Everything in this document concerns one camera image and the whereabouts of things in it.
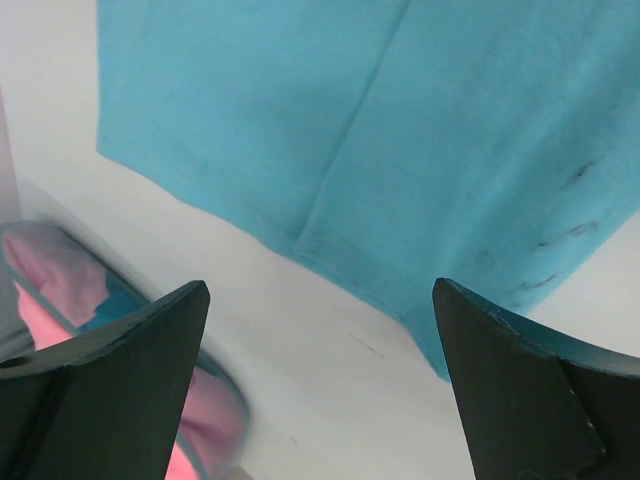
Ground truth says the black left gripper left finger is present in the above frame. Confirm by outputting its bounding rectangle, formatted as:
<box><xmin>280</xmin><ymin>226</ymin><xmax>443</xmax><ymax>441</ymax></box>
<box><xmin>1</xmin><ymin>280</ymin><xmax>210</xmax><ymax>480</ymax></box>

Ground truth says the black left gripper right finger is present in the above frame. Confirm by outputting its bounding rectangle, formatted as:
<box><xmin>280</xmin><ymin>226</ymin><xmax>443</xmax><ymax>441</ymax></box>
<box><xmin>433</xmin><ymin>278</ymin><xmax>639</xmax><ymax>480</ymax></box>

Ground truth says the teal t-shirt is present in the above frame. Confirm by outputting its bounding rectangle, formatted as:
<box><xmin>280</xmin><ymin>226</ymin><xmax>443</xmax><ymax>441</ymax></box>
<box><xmin>97</xmin><ymin>1</ymin><xmax>639</xmax><ymax>378</ymax></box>

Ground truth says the blue t-shirt in basket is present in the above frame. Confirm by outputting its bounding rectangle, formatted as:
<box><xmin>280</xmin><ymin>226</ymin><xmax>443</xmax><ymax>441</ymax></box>
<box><xmin>79</xmin><ymin>278</ymin><xmax>147</xmax><ymax>333</ymax></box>

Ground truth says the grey-blue plastic basket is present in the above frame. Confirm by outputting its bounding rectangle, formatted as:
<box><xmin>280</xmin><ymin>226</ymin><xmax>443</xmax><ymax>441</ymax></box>
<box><xmin>0</xmin><ymin>214</ymin><xmax>251</xmax><ymax>480</ymax></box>

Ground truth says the pink t-shirt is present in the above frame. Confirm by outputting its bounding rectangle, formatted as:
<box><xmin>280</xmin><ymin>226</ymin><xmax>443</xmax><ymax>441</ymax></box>
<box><xmin>2</xmin><ymin>222</ymin><xmax>246</xmax><ymax>480</ymax></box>

